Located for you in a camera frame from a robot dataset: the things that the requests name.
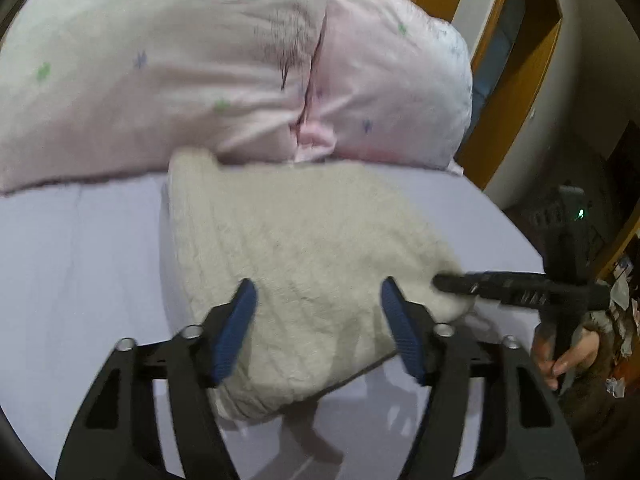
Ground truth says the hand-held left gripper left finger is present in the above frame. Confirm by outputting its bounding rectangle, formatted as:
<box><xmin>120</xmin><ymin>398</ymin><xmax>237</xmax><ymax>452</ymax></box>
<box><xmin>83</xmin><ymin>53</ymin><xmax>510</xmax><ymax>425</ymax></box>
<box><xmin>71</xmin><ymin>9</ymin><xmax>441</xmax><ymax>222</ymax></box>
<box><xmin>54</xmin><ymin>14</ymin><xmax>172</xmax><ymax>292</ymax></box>
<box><xmin>55</xmin><ymin>278</ymin><xmax>259</xmax><ymax>480</ymax></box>

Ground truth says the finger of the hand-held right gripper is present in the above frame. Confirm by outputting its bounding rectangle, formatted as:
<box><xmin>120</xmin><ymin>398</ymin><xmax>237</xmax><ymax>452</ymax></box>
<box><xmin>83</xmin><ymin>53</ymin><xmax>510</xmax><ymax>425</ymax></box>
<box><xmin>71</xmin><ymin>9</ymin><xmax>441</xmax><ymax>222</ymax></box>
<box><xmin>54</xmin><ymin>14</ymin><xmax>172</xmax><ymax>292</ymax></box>
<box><xmin>433</xmin><ymin>271</ymin><xmax>612</xmax><ymax>319</ymax></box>

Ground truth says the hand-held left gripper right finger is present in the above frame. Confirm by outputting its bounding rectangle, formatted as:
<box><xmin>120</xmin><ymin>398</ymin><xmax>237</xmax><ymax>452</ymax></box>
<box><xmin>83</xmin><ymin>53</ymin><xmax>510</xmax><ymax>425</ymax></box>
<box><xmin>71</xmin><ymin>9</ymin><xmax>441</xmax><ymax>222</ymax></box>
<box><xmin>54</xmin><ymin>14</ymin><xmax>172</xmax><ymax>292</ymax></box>
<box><xmin>380</xmin><ymin>276</ymin><xmax>586</xmax><ymax>480</ymax></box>

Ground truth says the cream knitted sweater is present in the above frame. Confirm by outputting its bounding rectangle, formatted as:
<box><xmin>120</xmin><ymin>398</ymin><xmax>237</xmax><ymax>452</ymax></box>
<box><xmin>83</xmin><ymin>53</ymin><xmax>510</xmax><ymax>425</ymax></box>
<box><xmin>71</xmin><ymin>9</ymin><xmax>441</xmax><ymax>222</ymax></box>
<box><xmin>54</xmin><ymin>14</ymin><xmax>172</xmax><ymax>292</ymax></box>
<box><xmin>166</xmin><ymin>152</ymin><xmax>482</xmax><ymax>422</ymax></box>

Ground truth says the person's right hand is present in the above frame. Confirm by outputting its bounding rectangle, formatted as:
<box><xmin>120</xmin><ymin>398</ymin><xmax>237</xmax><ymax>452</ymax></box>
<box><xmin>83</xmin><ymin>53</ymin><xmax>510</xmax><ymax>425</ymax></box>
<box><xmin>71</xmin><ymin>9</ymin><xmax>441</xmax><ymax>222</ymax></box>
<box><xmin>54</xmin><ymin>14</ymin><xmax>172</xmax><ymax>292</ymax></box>
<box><xmin>530</xmin><ymin>323</ymin><xmax>601</xmax><ymax>391</ymax></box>

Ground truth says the lavender bed sheet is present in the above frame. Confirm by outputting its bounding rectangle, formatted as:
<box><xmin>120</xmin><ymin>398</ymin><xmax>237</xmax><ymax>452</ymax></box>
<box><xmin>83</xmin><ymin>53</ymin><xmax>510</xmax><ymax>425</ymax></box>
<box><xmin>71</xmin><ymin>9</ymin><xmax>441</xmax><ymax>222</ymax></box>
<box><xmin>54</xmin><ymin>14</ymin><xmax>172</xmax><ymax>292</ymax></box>
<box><xmin>0</xmin><ymin>162</ymin><xmax>548</xmax><ymax>479</ymax></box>

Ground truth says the left pink pillow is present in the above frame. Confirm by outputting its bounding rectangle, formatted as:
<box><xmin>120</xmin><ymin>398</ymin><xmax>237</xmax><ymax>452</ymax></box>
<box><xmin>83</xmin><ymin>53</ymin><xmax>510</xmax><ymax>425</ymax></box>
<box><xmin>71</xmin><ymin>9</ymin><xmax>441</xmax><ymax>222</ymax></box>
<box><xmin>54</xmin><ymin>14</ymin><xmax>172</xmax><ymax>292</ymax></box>
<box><xmin>0</xmin><ymin>0</ymin><xmax>475</xmax><ymax>195</ymax></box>

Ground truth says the wooden headboard frame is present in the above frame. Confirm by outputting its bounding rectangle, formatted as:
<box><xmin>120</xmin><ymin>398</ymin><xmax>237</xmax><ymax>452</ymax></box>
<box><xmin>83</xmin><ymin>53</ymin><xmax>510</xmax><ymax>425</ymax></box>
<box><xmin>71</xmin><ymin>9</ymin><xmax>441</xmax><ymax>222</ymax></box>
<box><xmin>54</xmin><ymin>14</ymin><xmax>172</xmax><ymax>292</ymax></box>
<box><xmin>411</xmin><ymin>0</ymin><xmax>564</xmax><ymax>190</ymax></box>

